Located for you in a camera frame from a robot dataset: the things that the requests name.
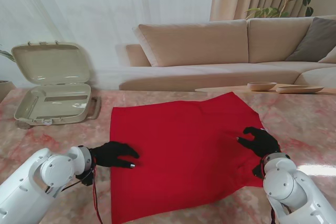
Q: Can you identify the beige plant pot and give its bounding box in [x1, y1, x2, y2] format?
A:
[0, 80, 17, 103]

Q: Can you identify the red-black right arm cable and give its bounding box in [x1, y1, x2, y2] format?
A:
[258, 157, 266, 180]

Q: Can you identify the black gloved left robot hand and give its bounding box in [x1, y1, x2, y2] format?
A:
[90, 141, 140, 169]

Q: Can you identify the shallow wooden dish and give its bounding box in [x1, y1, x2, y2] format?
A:
[275, 85, 324, 94]

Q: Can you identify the red-black arm cable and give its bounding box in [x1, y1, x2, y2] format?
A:
[90, 155, 104, 224]
[258, 157, 266, 180]

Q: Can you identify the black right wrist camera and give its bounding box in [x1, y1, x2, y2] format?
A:
[251, 165, 265, 178]

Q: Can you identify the deep wooden bowl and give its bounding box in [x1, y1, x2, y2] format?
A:
[247, 81, 277, 91]

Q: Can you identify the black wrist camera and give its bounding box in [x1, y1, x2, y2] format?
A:
[76, 168, 95, 186]
[251, 165, 265, 178]

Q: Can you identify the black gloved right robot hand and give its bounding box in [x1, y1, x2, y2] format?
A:
[237, 126, 281, 159]

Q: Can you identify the cream sofa cushion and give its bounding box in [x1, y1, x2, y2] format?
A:
[318, 47, 336, 64]

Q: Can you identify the open beige hard-shell suitcase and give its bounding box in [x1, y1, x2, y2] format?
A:
[11, 40, 102, 127]

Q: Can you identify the brown sofa cushion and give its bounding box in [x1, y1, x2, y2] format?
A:
[285, 17, 336, 62]

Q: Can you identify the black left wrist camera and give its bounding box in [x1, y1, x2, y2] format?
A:
[76, 168, 95, 186]

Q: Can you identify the white sheer curtain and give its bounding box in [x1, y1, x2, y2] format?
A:
[0, 0, 217, 90]

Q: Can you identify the red-black left arm cable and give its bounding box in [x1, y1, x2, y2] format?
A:
[90, 155, 104, 224]

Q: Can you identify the beige sectional sofa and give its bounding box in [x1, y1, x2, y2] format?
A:
[119, 16, 336, 91]

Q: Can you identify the red shirt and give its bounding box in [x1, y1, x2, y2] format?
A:
[109, 91, 268, 224]

